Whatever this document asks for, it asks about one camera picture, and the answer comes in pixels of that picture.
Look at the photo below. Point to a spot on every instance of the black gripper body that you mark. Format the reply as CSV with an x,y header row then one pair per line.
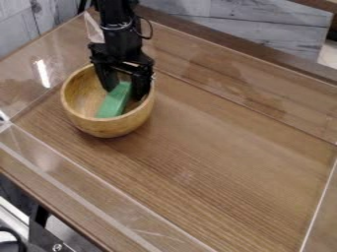
x,y
119,52

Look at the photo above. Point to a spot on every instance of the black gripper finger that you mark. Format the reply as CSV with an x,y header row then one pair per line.
x,y
107,75
140,81

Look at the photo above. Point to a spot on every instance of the brown wooden bowl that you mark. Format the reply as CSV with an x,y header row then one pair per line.
x,y
83,96

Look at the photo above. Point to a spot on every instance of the green rectangular block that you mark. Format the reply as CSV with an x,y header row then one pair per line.
x,y
115,101

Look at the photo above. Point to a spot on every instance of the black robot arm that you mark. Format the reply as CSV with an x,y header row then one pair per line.
x,y
117,12

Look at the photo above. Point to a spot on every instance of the black metal table leg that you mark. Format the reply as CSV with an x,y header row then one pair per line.
x,y
40,236

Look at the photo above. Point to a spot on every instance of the clear acrylic corner bracket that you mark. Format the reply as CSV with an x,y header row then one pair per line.
x,y
93,31

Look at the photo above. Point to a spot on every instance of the clear acrylic tray wall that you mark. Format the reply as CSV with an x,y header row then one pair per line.
x,y
97,209

